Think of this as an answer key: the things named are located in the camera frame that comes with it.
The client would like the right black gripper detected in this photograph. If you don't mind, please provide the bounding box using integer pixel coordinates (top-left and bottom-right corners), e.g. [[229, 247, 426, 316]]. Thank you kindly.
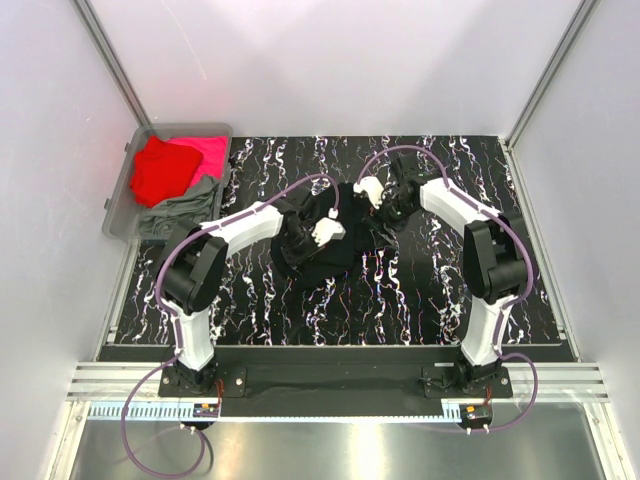
[[361, 188, 418, 250]]

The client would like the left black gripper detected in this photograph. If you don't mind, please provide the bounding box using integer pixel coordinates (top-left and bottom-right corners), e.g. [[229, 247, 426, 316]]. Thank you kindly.
[[279, 225, 325, 274]]

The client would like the black t shirt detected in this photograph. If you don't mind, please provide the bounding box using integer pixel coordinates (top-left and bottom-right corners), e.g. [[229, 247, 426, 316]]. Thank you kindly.
[[273, 182, 396, 289]]

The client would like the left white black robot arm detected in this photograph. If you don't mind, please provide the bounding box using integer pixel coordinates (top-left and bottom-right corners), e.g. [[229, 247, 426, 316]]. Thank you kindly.
[[156, 196, 337, 396]]

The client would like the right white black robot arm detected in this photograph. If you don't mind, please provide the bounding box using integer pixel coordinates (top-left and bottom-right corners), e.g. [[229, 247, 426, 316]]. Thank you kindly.
[[354, 145, 535, 397]]

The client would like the grey t shirt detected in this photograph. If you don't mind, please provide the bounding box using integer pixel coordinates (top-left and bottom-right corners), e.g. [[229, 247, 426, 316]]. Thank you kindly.
[[137, 175, 220, 240]]

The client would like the pink t shirt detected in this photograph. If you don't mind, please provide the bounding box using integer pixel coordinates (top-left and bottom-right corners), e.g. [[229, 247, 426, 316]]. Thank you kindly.
[[169, 136, 229, 187]]

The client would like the clear plastic storage bin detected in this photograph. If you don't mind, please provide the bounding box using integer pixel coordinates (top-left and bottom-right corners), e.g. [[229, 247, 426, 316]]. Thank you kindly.
[[102, 122, 233, 243]]

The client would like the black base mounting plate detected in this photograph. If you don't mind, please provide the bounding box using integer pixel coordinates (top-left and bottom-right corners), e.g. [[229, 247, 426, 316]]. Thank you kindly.
[[159, 346, 513, 419]]

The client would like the red t shirt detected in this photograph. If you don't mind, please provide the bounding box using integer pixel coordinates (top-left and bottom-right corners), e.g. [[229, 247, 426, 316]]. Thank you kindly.
[[130, 136, 203, 208]]

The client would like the left yellow connector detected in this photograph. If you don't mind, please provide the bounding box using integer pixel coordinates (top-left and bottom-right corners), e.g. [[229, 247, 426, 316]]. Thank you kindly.
[[193, 403, 220, 418]]

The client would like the yellow connector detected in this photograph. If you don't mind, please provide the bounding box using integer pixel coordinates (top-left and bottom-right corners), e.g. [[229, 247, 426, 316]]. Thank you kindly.
[[193, 403, 220, 418], [461, 403, 493, 424]]

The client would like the right yellow connector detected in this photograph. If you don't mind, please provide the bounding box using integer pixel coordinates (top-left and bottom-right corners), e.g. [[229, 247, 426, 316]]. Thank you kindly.
[[461, 403, 493, 424]]

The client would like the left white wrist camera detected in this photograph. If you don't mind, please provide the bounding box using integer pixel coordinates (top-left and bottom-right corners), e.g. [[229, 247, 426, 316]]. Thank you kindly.
[[311, 217, 346, 247]]

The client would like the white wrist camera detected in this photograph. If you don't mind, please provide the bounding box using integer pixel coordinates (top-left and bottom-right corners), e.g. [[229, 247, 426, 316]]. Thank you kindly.
[[311, 217, 346, 247], [353, 176, 384, 210]]

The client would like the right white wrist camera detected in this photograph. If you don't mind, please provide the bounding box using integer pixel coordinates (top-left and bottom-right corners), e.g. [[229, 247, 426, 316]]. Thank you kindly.
[[353, 176, 384, 210]]

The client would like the white slotted cable duct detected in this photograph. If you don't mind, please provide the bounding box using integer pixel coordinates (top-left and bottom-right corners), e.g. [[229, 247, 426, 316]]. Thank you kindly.
[[88, 402, 464, 421]]

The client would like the aluminium frame rail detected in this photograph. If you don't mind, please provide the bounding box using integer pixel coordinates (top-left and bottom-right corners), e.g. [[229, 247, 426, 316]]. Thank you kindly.
[[67, 362, 608, 403]]

